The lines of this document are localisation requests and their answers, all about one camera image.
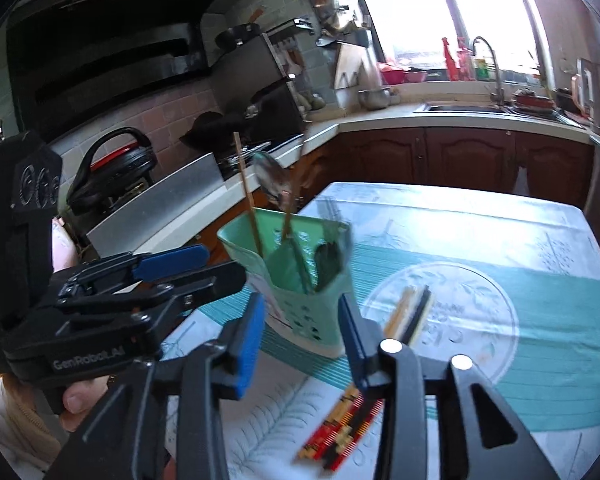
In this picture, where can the kitchen countertop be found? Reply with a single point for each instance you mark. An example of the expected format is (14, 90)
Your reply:
(370, 117)

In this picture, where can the wooden cutting board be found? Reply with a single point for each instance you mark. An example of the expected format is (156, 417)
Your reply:
(350, 62)

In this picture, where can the bamboo chopstick with red end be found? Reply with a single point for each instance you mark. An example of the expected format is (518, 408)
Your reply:
(403, 318)
(395, 316)
(399, 317)

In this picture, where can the red spray bottle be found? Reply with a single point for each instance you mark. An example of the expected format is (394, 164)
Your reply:
(450, 62)

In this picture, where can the hanging white spatula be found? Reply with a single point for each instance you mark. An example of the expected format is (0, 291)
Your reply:
(296, 65)

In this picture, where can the white hanging cloth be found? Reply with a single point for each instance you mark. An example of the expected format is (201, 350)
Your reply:
(521, 180)

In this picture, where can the dark stove splash panel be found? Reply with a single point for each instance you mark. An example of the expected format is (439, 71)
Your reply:
(250, 75)

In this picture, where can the person's left forearm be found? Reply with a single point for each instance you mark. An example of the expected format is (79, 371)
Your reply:
(10, 420)

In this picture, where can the steel faucet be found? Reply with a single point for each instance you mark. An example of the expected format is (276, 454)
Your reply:
(497, 85)

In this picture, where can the gas stove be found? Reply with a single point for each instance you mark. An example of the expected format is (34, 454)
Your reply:
(230, 161)

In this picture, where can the black range hood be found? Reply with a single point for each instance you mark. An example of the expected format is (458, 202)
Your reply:
(105, 50)

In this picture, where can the steel splash plate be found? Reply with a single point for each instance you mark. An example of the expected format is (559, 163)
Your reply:
(155, 210)

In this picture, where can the black pot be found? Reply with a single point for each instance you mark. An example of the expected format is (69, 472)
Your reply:
(567, 99)

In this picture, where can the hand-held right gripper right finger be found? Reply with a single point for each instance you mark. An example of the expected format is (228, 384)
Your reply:
(355, 345)

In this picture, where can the red basin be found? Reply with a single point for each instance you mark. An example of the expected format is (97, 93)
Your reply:
(392, 75)

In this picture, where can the wooden kitchen cabinet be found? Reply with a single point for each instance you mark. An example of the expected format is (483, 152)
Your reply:
(470, 155)

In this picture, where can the black frying pan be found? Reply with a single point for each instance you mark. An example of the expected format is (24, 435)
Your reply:
(235, 37)

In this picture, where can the brown wooden chopstick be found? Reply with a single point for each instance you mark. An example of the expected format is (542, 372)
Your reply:
(247, 195)

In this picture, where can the green plastic utensil holder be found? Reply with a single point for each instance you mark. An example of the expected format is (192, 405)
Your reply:
(305, 320)

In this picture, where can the steel bowl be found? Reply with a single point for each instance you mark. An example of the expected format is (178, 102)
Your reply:
(374, 99)

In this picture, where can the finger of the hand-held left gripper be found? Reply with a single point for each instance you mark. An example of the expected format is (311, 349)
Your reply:
(200, 287)
(170, 262)

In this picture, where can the pink bowl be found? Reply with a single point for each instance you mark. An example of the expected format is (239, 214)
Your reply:
(416, 76)

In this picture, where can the black pressure cooker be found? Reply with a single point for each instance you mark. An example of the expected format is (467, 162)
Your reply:
(125, 165)

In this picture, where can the black wok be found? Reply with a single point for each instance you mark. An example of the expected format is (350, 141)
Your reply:
(210, 127)

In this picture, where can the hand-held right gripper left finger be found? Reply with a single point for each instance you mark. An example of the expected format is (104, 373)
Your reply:
(247, 345)

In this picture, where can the window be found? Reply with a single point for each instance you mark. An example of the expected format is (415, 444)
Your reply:
(480, 5)

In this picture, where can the hanging steel wok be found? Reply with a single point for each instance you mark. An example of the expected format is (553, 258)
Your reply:
(332, 5)

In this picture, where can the red pot with lid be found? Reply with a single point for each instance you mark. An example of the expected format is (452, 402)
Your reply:
(530, 100)

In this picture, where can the person's left hand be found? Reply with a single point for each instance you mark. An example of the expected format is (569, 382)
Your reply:
(77, 402)

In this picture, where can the large steel spoon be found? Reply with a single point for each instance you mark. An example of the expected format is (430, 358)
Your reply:
(271, 175)

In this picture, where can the green white bottle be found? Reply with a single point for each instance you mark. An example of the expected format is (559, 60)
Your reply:
(482, 70)

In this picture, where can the steel wall rack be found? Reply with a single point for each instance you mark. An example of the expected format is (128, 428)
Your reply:
(300, 24)

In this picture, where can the pink bottle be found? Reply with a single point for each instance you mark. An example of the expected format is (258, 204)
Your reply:
(465, 62)

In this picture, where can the steel electric kettle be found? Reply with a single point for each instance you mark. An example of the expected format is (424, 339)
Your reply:
(592, 90)

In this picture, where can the small steel spoon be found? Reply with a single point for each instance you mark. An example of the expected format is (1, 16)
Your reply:
(330, 262)

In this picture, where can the hanging steel ladle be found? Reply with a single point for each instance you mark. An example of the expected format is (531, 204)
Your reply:
(310, 97)

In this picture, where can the steel sink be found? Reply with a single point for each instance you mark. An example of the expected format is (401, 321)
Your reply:
(470, 108)

